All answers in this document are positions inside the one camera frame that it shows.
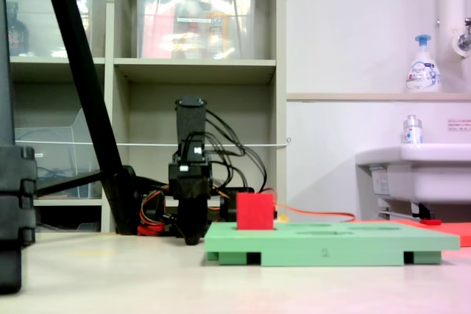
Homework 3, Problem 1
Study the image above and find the beige shelf unit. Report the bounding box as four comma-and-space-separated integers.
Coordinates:
2, 0, 288, 235

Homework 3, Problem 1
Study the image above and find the metal faucet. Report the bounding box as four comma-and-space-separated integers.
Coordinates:
451, 17, 471, 59

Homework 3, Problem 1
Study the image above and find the dark glass bottle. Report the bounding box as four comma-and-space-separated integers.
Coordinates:
6, 1, 31, 57

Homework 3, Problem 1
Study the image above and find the thin orange wire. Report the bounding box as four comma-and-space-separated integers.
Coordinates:
257, 187, 356, 224

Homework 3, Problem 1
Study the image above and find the black tripod leg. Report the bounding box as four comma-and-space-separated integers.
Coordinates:
0, 0, 16, 146
38, 0, 140, 236

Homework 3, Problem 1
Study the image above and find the red square block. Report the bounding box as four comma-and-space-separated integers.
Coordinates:
235, 192, 275, 232

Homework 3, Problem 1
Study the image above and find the clear plastic storage bin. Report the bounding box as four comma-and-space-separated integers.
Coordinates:
4, 0, 95, 59

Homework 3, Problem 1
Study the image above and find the small clear sanitizer bottle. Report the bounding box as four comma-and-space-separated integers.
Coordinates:
401, 114, 425, 145

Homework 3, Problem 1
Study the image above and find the notched black stack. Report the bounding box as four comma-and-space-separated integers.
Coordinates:
0, 144, 38, 295

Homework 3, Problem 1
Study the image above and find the white wall sticker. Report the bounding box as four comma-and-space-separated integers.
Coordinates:
447, 118, 471, 132

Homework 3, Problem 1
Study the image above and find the white sink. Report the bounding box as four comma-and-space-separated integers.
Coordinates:
354, 142, 471, 220

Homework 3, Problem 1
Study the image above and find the green shape sorting board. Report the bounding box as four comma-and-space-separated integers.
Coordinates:
202, 221, 461, 268

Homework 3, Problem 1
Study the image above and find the white foam soap bottle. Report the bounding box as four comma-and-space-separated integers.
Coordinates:
405, 34, 443, 93

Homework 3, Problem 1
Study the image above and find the clear plastic file holder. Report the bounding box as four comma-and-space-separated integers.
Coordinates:
14, 107, 103, 200

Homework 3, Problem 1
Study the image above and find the large clear plastic bin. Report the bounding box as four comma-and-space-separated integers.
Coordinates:
135, 0, 259, 61

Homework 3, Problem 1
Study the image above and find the black tripod brace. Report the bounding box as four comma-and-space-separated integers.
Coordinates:
35, 169, 105, 199

